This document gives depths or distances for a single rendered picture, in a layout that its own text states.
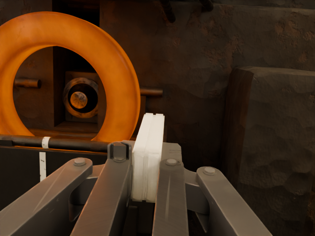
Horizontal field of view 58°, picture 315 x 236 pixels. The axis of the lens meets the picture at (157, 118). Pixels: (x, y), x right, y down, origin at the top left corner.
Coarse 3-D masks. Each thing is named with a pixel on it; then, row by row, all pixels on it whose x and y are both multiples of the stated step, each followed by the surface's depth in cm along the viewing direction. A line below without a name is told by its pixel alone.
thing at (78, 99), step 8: (72, 88) 40; (80, 88) 39; (88, 88) 40; (72, 96) 39; (80, 96) 39; (88, 96) 39; (96, 96) 40; (72, 104) 39; (80, 104) 39; (88, 104) 40; (96, 104) 41; (80, 112) 41
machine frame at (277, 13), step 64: (0, 0) 36; (64, 0) 38; (128, 0) 35; (192, 0) 40; (256, 0) 39; (64, 64) 41; (192, 64) 36; (256, 64) 36; (64, 128) 39; (192, 128) 38
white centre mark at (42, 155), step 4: (44, 140) 29; (44, 144) 29; (44, 148) 29; (48, 148) 29; (40, 152) 29; (44, 152) 29; (40, 156) 29; (44, 156) 29; (40, 160) 29; (44, 160) 29; (40, 164) 29; (44, 164) 29; (40, 168) 29; (44, 168) 29; (40, 172) 29; (44, 172) 29; (40, 176) 29; (44, 176) 29; (40, 180) 29
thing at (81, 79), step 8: (72, 72) 41; (80, 72) 41; (88, 72) 41; (96, 72) 41; (72, 80) 40; (80, 80) 40; (88, 80) 40; (96, 80) 40; (64, 88) 41; (96, 88) 41; (64, 96) 41; (64, 104) 41; (72, 112) 42; (88, 112) 41; (96, 112) 41; (72, 120) 42; (80, 120) 42; (88, 120) 42; (96, 120) 42
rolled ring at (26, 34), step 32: (0, 32) 29; (32, 32) 28; (64, 32) 28; (96, 32) 28; (0, 64) 29; (96, 64) 29; (128, 64) 29; (0, 96) 31; (128, 96) 29; (0, 128) 31; (128, 128) 30
